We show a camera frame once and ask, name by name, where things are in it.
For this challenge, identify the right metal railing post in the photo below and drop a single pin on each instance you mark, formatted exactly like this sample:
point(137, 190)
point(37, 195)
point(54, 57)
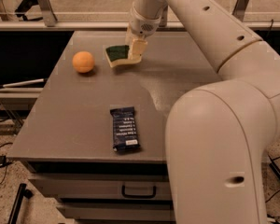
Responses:
point(239, 9)

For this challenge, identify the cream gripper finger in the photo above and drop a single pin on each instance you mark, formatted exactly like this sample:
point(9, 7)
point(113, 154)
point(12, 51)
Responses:
point(136, 49)
point(129, 36)

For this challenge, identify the yellow green sponge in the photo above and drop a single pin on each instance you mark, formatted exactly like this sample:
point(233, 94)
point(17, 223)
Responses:
point(119, 55)

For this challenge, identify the orange fruit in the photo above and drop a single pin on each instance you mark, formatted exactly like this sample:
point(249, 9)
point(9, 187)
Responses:
point(83, 62)

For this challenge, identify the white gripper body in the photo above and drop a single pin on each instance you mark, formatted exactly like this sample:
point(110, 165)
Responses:
point(141, 23)

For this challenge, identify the dark blue snack bar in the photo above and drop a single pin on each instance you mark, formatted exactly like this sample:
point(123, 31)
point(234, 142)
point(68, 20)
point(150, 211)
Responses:
point(125, 136)

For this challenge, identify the left metal railing post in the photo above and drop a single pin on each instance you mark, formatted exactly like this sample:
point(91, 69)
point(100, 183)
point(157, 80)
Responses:
point(48, 16)

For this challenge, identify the black drawer handle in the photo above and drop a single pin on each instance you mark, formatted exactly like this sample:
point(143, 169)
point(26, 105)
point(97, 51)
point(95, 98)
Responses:
point(138, 192)

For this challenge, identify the black bar on floor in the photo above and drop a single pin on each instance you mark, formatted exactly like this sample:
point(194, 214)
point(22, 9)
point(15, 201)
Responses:
point(23, 192)

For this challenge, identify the grey lower drawer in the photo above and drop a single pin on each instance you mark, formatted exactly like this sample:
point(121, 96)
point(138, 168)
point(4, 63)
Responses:
point(118, 211)

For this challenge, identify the silver rod at left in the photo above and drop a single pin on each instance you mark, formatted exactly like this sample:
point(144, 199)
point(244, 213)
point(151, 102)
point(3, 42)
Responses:
point(23, 83)

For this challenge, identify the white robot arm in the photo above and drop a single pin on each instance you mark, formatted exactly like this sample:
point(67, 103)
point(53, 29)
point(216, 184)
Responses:
point(216, 134)

